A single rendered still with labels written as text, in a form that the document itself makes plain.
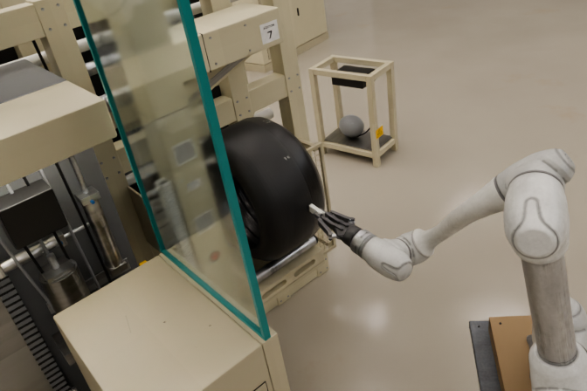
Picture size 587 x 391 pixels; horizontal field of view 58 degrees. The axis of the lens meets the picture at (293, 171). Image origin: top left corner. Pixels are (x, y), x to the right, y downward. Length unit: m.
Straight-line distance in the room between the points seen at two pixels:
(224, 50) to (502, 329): 1.47
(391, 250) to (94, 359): 0.92
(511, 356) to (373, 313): 1.27
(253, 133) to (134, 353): 0.90
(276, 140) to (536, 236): 1.02
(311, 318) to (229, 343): 1.82
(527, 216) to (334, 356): 1.88
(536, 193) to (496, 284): 2.06
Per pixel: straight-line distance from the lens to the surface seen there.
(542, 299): 1.53
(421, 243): 1.85
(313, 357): 3.02
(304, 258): 2.25
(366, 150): 4.49
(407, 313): 3.19
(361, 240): 1.80
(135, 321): 1.58
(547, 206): 1.33
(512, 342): 2.12
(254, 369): 1.43
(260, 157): 1.91
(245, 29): 2.18
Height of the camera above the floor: 2.29
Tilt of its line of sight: 30 degrees down
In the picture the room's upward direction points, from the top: 10 degrees counter-clockwise
